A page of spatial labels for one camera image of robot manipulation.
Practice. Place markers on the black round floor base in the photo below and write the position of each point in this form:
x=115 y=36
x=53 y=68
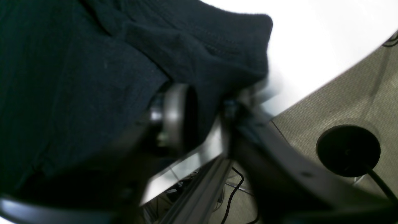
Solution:
x=348 y=150

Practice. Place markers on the black T-shirt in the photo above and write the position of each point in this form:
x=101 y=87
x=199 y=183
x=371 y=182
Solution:
x=75 y=73

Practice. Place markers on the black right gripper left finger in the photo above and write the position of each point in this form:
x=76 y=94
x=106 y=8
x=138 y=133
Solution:
x=107 y=188

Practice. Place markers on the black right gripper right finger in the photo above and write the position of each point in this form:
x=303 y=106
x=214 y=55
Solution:
x=287 y=187

